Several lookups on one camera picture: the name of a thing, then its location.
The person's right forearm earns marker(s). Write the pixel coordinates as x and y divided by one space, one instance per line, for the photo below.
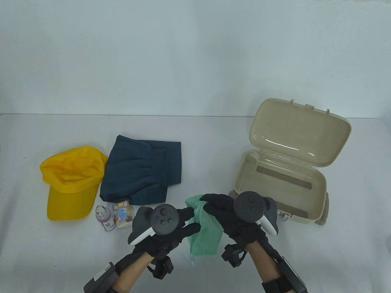
264 265

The green mesh pouch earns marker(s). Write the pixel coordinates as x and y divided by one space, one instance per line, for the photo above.
207 235

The yellow cap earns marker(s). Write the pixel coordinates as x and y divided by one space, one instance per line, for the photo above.
70 195

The person's left hand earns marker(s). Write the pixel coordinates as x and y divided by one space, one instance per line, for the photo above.
171 241

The beige hard-shell suitcase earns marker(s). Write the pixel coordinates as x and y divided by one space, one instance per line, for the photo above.
299 131

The small purple bottle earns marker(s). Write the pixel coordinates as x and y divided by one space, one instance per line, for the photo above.
104 216

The grey right hand controller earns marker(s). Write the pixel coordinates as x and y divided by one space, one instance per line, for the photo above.
249 206

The grey hand controller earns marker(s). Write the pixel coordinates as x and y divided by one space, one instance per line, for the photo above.
249 206
165 218

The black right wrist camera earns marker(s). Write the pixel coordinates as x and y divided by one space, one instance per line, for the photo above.
233 256

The black wrist box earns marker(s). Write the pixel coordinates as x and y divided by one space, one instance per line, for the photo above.
293 276
100 279

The black right wrist box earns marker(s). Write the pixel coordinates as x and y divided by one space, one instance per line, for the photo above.
293 276

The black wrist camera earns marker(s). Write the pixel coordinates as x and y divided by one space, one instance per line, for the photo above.
162 268
233 256

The folded dark teal shorts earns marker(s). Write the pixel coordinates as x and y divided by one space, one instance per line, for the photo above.
137 164

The grey left hand controller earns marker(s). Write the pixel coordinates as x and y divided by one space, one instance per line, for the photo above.
165 218

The black left wrist box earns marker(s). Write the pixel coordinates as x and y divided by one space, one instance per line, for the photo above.
100 279

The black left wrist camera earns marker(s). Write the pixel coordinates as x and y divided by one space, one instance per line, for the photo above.
162 268

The person's right hand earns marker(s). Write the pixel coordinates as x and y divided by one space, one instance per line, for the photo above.
223 210

